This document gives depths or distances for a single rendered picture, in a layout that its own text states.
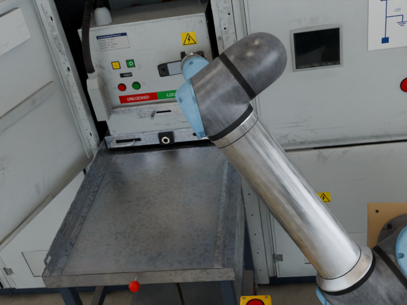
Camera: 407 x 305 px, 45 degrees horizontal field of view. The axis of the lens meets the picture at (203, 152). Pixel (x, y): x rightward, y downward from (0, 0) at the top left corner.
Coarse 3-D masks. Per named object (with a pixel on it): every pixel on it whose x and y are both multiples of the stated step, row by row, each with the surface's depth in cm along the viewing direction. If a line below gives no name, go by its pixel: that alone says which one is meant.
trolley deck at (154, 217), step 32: (128, 160) 206; (160, 160) 201; (192, 160) 198; (128, 192) 186; (160, 192) 183; (192, 192) 180; (96, 224) 174; (128, 224) 171; (160, 224) 168; (192, 224) 165; (96, 256) 160; (128, 256) 157; (160, 256) 155; (192, 256) 152
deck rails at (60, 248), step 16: (96, 160) 201; (224, 160) 193; (96, 176) 199; (224, 176) 184; (80, 192) 182; (96, 192) 189; (224, 192) 176; (80, 208) 181; (224, 208) 159; (64, 224) 168; (80, 224) 175; (224, 224) 156; (64, 240) 167; (224, 240) 153; (48, 256) 155; (64, 256) 162; (224, 256) 150; (48, 272) 155
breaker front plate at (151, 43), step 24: (144, 24) 182; (168, 24) 181; (192, 24) 180; (96, 48) 189; (120, 48) 188; (144, 48) 187; (168, 48) 186; (192, 48) 185; (96, 72) 194; (120, 72) 194; (144, 72) 192; (120, 120) 206; (144, 120) 205; (168, 120) 204
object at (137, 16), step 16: (192, 0) 194; (208, 0) 191; (112, 16) 194; (128, 16) 190; (144, 16) 187; (160, 16) 183; (176, 16) 179; (208, 16) 187; (208, 32) 183; (160, 112) 203
